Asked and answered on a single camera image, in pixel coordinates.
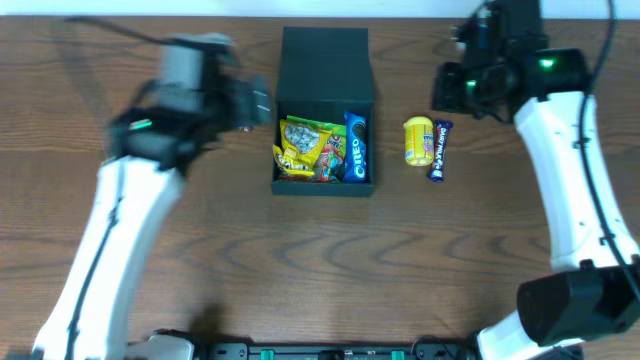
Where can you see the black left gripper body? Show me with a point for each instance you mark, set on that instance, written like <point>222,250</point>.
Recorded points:
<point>258,105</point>

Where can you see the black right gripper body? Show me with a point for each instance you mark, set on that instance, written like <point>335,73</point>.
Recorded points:
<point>447,89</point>

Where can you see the yellow Hacks candy bag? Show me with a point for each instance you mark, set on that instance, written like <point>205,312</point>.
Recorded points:
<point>301,146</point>

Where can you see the blue Dairy Milk bar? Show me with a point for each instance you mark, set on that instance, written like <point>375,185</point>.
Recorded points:
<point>442,130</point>

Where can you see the green Haribo worms bag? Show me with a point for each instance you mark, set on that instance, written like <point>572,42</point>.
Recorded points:
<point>330,160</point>

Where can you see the yellow Mentos bottle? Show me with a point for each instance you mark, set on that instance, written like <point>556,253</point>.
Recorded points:
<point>419,141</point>

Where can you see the blue Oreo cookie pack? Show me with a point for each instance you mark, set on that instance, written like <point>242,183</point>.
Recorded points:
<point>356,149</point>

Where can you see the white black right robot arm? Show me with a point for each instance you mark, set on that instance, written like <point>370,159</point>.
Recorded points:
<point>593,289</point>

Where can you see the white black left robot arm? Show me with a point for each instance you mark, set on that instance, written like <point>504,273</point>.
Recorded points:
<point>153,142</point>

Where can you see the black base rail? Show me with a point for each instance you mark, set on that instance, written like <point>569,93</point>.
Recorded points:
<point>243,348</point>

